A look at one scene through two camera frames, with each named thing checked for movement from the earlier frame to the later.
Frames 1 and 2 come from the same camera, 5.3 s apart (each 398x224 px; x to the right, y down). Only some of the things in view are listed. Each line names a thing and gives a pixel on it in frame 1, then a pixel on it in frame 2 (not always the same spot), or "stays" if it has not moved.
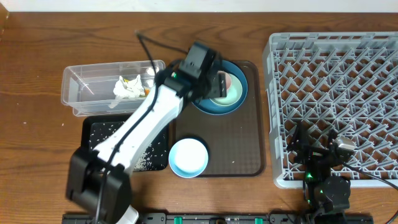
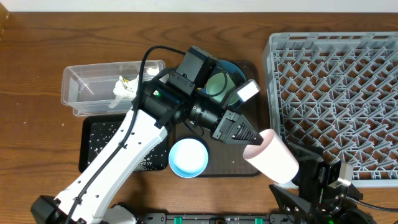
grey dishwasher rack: x=347 y=81 stays
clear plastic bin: x=111 y=88 stays
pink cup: x=228 y=79 to x=273 y=157
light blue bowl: x=188 y=158 stays
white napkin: x=124 y=89 stays
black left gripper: x=217 y=85 to x=223 y=124
